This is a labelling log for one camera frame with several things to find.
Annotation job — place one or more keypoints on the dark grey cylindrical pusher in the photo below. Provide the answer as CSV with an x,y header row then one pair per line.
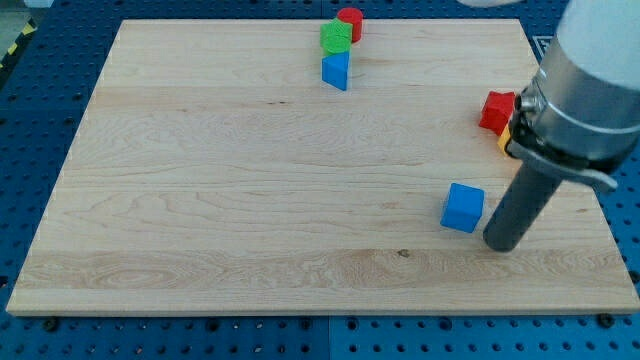
x,y
525,198

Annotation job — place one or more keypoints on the blue cube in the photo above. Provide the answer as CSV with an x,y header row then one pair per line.
x,y
463,208

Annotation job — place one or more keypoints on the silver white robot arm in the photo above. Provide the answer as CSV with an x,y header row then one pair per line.
x,y
577,119

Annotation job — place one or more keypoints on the yellow hexagon block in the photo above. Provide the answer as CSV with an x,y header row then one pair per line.
x,y
504,140

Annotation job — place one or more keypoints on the red star block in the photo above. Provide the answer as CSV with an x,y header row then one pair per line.
x,y
497,111

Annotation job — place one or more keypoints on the blue triangular prism block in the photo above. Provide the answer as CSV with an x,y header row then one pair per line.
x,y
334,70

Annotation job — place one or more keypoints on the green block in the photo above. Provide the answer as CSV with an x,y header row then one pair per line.
x,y
335,37

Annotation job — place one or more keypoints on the red cylinder block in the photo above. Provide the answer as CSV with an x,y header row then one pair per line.
x,y
355,17

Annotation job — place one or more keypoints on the light wooden board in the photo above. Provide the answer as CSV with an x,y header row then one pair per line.
x,y
215,174

